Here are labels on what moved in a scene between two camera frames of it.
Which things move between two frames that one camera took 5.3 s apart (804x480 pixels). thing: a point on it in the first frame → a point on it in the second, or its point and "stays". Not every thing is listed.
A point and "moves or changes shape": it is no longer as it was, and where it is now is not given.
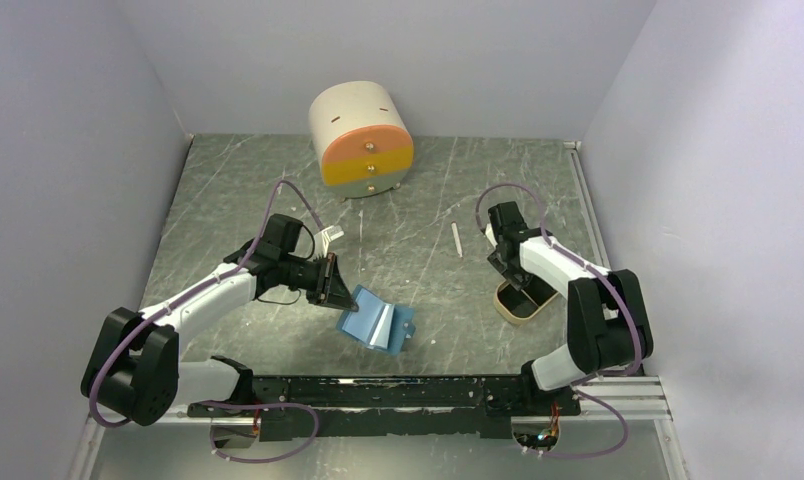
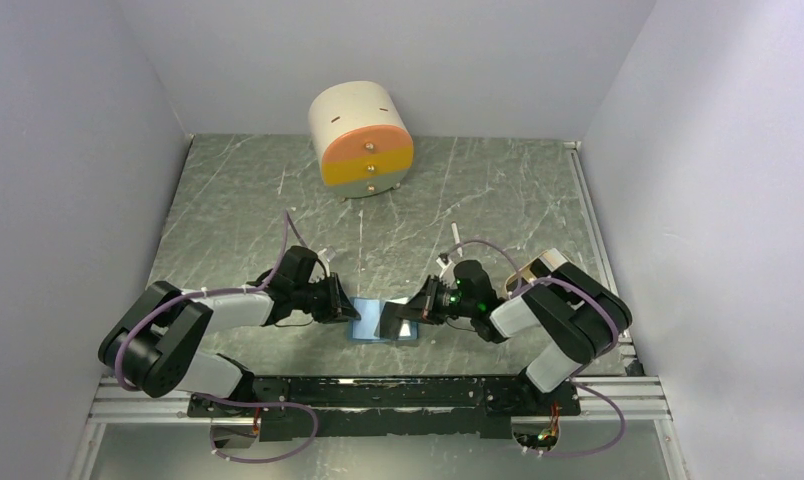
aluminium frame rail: x=620 y=402 stays
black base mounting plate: x=479 y=407 stays
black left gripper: x=329 y=288 → x=338 y=308
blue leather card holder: x=377 y=325 moves or changes shape
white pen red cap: x=457 y=238 stays
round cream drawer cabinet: x=363 y=139 stays
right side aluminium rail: x=593 y=220 stays
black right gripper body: x=511 y=272 → x=446 y=300
